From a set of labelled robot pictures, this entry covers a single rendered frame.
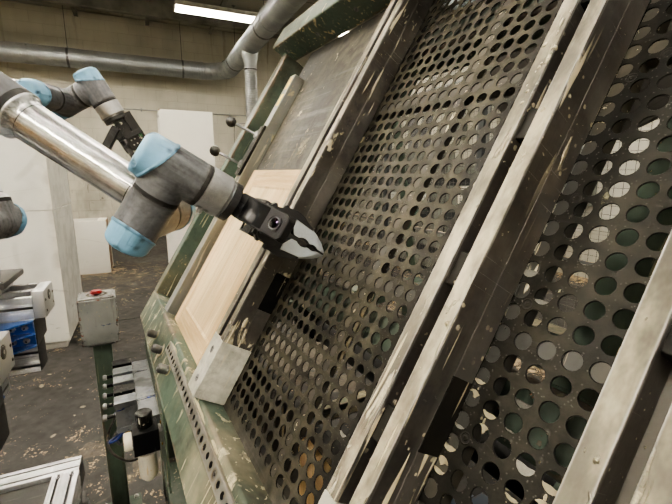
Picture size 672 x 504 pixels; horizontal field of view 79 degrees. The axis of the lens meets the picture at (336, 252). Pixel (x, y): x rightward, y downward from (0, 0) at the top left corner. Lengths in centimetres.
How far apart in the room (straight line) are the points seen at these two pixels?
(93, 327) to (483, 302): 145
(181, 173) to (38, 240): 309
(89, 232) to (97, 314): 472
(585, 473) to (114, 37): 976
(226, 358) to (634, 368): 72
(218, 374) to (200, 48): 926
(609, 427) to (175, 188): 60
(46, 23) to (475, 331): 976
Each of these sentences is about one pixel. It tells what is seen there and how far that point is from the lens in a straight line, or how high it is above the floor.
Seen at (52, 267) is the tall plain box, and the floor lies 66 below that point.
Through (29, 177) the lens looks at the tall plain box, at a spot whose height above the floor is 133.
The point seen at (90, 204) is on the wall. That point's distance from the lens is 958.
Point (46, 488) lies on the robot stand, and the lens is 206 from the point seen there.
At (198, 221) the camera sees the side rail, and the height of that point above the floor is 117.
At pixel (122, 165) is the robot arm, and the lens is 86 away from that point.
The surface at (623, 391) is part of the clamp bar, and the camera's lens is 35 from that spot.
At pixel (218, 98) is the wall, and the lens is 976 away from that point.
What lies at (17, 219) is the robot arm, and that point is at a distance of 176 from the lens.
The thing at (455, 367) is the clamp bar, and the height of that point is 117.
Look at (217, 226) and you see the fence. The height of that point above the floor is 118.
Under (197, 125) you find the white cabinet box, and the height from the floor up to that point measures 189.
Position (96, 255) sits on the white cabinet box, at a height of 25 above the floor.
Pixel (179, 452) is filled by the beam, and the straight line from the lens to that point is 95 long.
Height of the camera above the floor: 137
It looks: 11 degrees down
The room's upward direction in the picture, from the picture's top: straight up
